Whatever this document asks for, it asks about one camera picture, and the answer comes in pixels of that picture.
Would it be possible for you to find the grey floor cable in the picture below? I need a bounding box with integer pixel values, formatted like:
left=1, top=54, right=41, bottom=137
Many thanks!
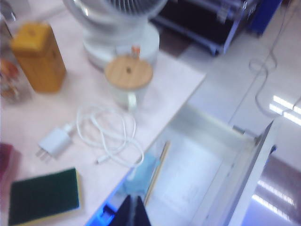
left=248, top=0, right=301, bottom=118

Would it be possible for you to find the blue wet wipes pack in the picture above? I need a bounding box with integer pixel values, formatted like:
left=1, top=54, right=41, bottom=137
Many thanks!
left=123, top=153, right=158, bottom=196

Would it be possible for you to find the white paper sheet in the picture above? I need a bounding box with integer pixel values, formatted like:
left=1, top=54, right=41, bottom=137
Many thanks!
left=150, top=141, right=222, bottom=208

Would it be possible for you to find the white ceramic mug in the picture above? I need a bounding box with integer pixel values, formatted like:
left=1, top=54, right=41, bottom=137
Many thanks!
left=104, top=56, right=154, bottom=111

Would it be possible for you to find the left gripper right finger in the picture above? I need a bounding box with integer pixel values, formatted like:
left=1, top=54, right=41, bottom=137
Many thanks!
left=135, top=196, right=151, bottom=226

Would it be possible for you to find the blue cabinet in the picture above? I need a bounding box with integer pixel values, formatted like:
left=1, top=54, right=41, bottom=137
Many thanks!
left=246, top=0, right=283, bottom=36

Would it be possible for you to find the thin wooden stick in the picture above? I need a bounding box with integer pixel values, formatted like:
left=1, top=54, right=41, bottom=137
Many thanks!
left=143, top=141, right=171, bottom=206

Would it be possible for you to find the black aluminium flight case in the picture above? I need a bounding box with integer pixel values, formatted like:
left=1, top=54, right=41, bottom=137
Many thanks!
left=150, top=0, right=248, bottom=56

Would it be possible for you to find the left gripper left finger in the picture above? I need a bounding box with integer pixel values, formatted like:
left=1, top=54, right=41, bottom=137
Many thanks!
left=112, top=195, right=135, bottom=226

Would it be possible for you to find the white charging cable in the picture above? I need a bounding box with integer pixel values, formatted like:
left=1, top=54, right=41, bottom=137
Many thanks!
left=65, top=105, right=145, bottom=168

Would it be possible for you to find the yellow tea tin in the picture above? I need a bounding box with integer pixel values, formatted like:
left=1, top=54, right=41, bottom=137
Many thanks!
left=11, top=22, right=67, bottom=93

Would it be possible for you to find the red patterned pouch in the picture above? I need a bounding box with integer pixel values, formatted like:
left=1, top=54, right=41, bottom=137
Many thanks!
left=0, top=143, right=22, bottom=187

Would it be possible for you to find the white charger plug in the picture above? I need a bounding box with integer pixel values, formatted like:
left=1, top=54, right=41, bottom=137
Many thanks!
left=35, top=127, right=72, bottom=163

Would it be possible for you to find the orange-haired anime figurine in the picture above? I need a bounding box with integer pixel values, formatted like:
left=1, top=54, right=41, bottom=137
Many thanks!
left=0, top=56, right=32, bottom=104

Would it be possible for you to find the yellow green cleaning sponge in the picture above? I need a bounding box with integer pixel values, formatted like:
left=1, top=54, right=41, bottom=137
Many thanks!
left=8, top=167, right=83, bottom=226

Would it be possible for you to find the white drawer with lock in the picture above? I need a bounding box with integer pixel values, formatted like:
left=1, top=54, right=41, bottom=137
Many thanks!
left=103, top=103, right=278, bottom=226

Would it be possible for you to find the round wooden mug lid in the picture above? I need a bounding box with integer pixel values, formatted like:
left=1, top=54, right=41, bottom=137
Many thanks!
left=104, top=56, right=154, bottom=90

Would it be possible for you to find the white desk fan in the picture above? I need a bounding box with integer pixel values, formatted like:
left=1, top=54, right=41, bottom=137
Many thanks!
left=62, top=0, right=169, bottom=71

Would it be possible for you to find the small orange fox figurine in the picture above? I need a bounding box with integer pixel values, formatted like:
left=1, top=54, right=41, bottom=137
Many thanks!
left=130, top=44, right=142, bottom=60

